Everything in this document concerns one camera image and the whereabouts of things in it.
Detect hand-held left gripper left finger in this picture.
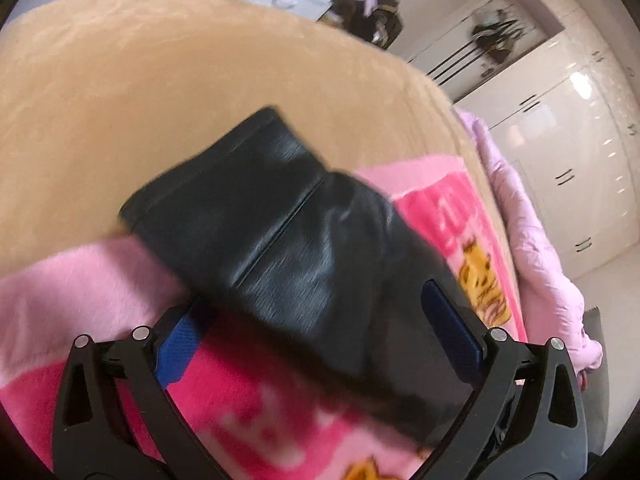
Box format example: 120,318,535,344
52,302,223,480

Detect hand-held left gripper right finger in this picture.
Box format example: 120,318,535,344
415,280,591,480

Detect black leather pants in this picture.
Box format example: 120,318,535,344
119,106,488,448

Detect pink quilt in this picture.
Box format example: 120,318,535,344
452,105,606,376

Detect pink printed blanket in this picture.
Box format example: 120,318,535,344
0,155,531,480

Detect grey quilted bedspread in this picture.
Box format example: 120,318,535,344
580,305,607,393

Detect white wardrobe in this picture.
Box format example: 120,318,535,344
395,0,640,281

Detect beige plush bed blanket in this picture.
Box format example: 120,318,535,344
0,0,526,341

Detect dark brown bag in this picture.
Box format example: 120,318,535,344
322,0,406,51

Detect hanging bags with straps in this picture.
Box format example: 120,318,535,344
427,7,526,86

